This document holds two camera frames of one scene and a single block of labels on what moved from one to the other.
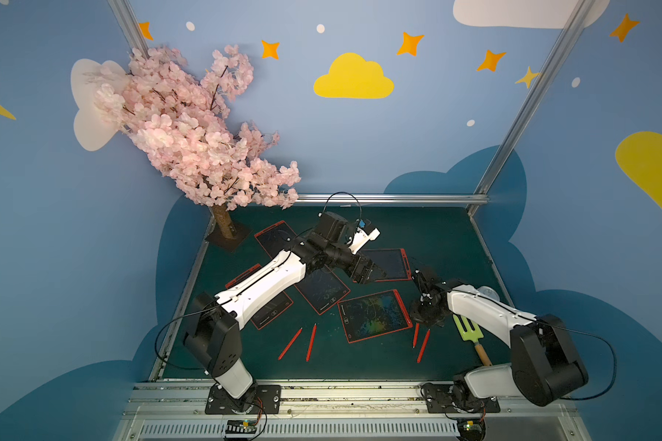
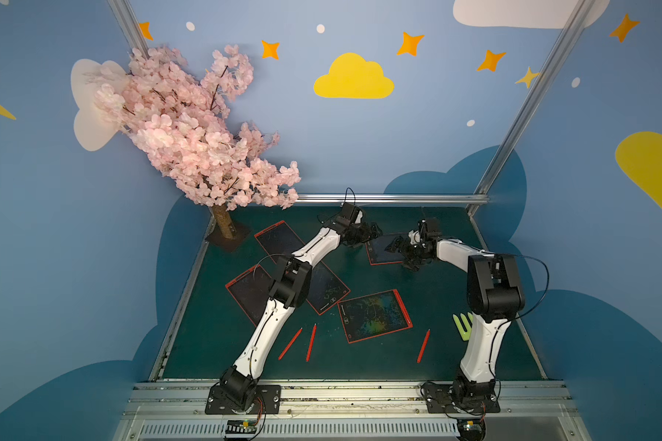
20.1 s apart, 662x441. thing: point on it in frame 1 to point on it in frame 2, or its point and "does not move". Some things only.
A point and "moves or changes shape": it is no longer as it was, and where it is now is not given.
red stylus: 403,307 does not move
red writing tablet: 393,262 moves or changes shape
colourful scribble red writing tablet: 373,315 does not move
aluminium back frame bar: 341,199 does not move
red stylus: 311,343 does not move
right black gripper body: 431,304 to 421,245
